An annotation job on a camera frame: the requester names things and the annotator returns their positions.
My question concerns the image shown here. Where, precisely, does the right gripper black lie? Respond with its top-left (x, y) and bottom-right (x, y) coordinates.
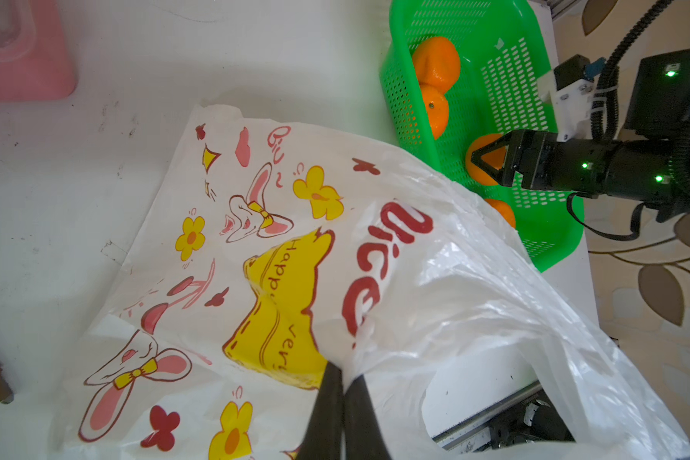
top-left (468, 128), bottom-right (582, 194)

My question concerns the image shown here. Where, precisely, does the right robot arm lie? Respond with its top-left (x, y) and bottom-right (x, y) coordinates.
top-left (466, 1), bottom-right (690, 242)

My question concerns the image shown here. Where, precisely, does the orange fruit five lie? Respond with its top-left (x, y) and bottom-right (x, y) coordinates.
top-left (485, 199), bottom-right (517, 229)

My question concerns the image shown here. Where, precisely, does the orange fruit two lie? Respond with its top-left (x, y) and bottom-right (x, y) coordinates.
top-left (420, 84), bottom-right (450, 139)

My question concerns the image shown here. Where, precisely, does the orange fruit one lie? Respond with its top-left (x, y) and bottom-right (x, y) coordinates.
top-left (412, 36), bottom-right (461, 94)

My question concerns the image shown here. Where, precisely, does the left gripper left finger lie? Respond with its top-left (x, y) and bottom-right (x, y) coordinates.
top-left (297, 362), bottom-right (344, 460)

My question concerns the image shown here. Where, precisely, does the pink transparent storage box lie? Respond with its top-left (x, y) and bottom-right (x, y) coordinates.
top-left (0, 0), bottom-right (78, 103)

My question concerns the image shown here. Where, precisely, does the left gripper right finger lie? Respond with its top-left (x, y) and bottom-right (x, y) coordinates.
top-left (343, 375), bottom-right (391, 460)

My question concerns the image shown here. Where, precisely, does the white printed plastic bag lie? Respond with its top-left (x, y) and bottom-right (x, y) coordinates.
top-left (48, 105), bottom-right (690, 459)

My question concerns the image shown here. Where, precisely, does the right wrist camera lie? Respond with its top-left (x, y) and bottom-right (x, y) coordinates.
top-left (537, 55), bottom-right (606, 142)

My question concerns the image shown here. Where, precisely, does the orange fruit three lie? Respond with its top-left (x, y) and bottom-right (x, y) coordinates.
top-left (465, 133), bottom-right (506, 186)

